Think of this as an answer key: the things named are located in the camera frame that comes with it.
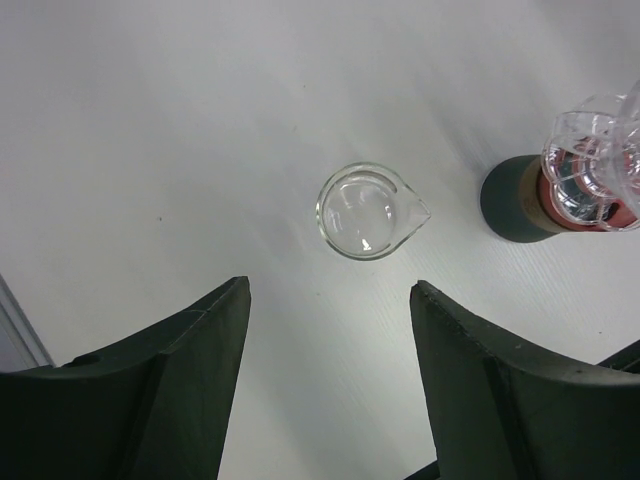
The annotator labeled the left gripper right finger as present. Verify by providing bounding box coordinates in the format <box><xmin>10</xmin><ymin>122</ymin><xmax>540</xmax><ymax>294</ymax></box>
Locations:
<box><xmin>410</xmin><ymin>281</ymin><xmax>639</xmax><ymax>479</ymax></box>

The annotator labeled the clear glass dripper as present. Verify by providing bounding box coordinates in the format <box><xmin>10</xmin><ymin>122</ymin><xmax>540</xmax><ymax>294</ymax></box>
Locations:
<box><xmin>542</xmin><ymin>84</ymin><xmax>639</xmax><ymax>232</ymax></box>

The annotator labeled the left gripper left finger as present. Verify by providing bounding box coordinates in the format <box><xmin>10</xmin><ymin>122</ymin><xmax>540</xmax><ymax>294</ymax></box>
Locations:
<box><xmin>1</xmin><ymin>276</ymin><xmax>250</xmax><ymax>479</ymax></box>

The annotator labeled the clear glass beaker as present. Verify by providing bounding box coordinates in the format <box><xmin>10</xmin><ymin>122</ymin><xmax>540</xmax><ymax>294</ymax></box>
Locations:
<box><xmin>315</xmin><ymin>162</ymin><xmax>431</xmax><ymax>261</ymax></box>

